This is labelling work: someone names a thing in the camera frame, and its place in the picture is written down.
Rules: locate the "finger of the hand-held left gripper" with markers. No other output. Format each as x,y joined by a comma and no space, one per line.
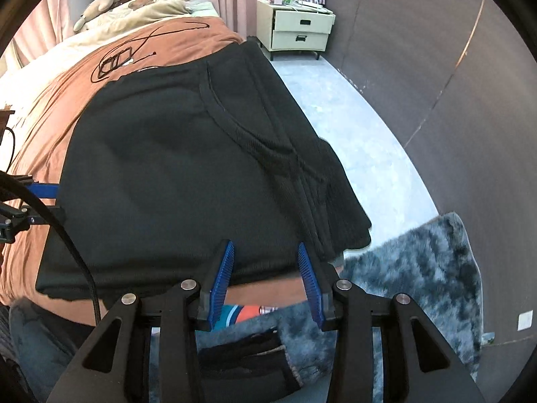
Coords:
44,216
44,190

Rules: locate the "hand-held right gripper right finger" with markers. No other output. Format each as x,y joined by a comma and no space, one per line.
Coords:
308,281

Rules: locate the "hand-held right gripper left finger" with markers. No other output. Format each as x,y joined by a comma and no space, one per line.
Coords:
222,277

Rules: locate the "black knit garment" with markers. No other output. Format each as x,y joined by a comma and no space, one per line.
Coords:
168,168

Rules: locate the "teal and orange cloth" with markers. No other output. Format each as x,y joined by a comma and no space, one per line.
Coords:
243,312

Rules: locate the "orange bedspread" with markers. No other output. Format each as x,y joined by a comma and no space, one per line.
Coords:
54,105

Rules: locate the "black cloth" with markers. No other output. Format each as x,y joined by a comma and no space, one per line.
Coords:
243,361

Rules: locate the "grey shaggy rug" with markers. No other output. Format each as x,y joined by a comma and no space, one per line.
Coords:
419,268

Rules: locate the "dark blue cloth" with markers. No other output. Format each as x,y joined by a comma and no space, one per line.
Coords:
37,344

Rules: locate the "pink curtain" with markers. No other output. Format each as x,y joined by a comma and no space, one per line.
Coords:
37,21
235,4

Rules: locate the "beige plush bear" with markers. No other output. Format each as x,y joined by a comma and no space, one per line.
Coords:
98,8

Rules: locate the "cream blanket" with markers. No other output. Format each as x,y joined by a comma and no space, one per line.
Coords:
138,16

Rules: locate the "cream two-drawer nightstand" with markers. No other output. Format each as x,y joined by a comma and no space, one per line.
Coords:
293,29

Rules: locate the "white wall socket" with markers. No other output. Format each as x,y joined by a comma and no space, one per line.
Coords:
525,321

